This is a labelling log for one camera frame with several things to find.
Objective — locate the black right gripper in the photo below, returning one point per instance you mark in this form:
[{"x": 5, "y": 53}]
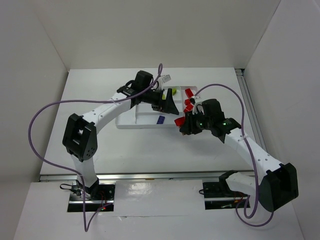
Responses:
[{"x": 188, "y": 124}]

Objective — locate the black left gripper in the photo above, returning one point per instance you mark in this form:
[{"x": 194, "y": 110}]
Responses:
[{"x": 163, "y": 103}]

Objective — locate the blue lego brick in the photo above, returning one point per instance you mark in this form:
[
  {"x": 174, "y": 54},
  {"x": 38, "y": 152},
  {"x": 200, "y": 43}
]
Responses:
[{"x": 160, "y": 120}]

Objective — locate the small red lego brick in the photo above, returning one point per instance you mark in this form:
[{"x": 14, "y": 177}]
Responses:
[{"x": 187, "y": 102}]

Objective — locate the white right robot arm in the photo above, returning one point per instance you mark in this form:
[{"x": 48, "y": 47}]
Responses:
[{"x": 275, "y": 183}]

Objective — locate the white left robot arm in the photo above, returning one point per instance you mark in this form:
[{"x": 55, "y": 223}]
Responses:
[{"x": 81, "y": 133}]

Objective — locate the white compartment tray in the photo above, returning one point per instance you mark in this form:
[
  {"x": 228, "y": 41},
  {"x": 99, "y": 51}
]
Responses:
[{"x": 143, "y": 117}]

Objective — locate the aluminium rail front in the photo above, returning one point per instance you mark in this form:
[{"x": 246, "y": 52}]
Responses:
[{"x": 148, "y": 176}]

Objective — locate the aluminium rail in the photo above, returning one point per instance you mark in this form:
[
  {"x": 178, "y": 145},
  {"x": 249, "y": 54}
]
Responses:
[
  {"x": 247, "y": 100},
  {"x": 148, "y": 176}
]

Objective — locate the aluminium rail right side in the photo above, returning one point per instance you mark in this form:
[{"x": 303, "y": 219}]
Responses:
[{"x": 247, "y": 100}]

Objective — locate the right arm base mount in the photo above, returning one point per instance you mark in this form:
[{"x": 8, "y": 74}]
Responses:
[{"x": 218, "y": 196}]

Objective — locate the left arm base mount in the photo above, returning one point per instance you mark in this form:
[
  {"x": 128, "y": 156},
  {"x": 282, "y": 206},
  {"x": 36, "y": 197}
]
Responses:
[{"x": 103, "y": 198}]

